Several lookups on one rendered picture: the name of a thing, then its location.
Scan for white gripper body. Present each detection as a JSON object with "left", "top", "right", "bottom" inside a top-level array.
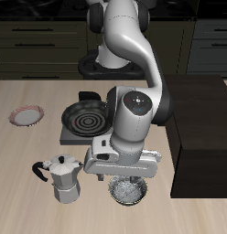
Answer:
[{"left": 83, "top": 148, "right": 163, "bottom": 179}]

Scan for silver metal bowl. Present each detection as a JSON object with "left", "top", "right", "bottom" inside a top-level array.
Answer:
[{"left": 108, "top": 175, "right": 148, "bottom": 207}]

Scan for dark grey stove plate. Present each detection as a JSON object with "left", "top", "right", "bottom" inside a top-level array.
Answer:
[{"left": 59, "top": 123, "right": 113, "bottom": 146}]

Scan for white plate with pink rim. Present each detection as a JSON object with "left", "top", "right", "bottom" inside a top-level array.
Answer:
[{"left": 7, "top": 104, "right": 46, "bottom": 128}]

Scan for silver moka pot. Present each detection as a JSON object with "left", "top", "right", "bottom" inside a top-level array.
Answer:
[{"left": 31, "top": 153, "right": 85, "bottom": 205}]

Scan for black frying pan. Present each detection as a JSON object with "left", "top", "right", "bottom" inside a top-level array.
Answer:
[{"left": 60, "top": 90, "right": 114, "bottom": 138}]

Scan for dark wooden cabinet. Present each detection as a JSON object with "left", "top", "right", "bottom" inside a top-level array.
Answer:
[{"left": 163, "top": 73, "right": 227, "bottom": 199}]

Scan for dark olive kitchen cupboards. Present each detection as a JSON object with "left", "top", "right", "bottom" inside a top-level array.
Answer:
[{"left": 0, "top": 17, "right": 192, "bottom": 81}]

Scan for grey kitchen cupboard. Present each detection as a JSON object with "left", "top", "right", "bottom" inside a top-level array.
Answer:
[{"left": 186, "top": 17, "right": 227, "bottom": 76}]

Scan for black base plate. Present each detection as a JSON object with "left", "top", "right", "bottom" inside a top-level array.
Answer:
[{"left": 77, "top": 49, "right": 147, "bottom": 80}]

